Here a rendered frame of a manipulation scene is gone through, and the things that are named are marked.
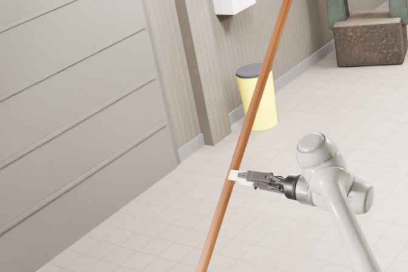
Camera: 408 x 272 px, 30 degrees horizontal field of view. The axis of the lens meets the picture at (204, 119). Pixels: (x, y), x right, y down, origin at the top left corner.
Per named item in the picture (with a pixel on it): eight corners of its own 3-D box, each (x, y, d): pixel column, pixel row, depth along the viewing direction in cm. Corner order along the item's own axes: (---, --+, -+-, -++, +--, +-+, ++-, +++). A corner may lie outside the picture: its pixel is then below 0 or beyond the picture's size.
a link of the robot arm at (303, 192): (321, 211, 212) (303, 207, 216) (330, 181, 215) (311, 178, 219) (308, 200, 206) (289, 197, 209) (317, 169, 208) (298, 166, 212)
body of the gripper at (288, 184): (291, 195, 210) (263, 190, 215) (304, 205, 216) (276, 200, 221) (299, 170, 212) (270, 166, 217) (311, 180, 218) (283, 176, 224)
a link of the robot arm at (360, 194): (333, 185, 216) (317, 158, 208) (384, 193, 207) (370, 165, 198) (319, 217, 211) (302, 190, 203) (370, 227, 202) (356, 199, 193)
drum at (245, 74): (257, 115, 771) (248, 61, 749) (287, 119, 750) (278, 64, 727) (238, 130, 747) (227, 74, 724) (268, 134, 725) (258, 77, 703)
